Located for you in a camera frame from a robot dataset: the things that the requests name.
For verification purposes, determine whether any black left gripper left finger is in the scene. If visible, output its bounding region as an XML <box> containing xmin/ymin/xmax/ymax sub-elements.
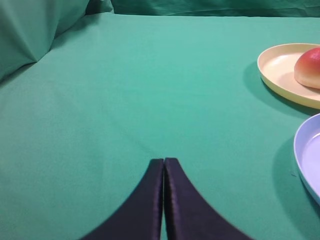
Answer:
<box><xmin>82</xmin><ymin>158</ymin><xmax>164</xmax><ymax>240</ymax></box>

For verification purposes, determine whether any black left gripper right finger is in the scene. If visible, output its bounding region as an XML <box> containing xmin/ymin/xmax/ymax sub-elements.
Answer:
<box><xmin>163</xmin><ymin>157</ymin><xmax>250</xmax><ymax>240</ymax></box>

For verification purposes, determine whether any yellow bread bun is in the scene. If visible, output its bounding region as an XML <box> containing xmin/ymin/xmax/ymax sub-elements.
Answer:
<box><xmin>294</xmin><ymin>47</ymin><xmax>320</xmax><ymax>89</ymax></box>

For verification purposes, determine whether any blue plate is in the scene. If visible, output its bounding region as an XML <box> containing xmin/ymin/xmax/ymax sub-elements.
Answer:
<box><xmin>293</xmin><ymin>114</ymin><xmax>320</xmax><ymax>204</ymax></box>

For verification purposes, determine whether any yellow plate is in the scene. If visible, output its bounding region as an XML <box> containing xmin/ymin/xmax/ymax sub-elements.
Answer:
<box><xmin>257</xmin><ymin>43</ymin><xmax>320</xmax><ymax>109</ymax></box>

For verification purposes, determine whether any green tablecloth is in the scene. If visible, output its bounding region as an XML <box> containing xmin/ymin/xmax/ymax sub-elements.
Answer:
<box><xmin>0</xmin><ymin>13</ymin><xmax>320</xmax><ymax>240</ymax></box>

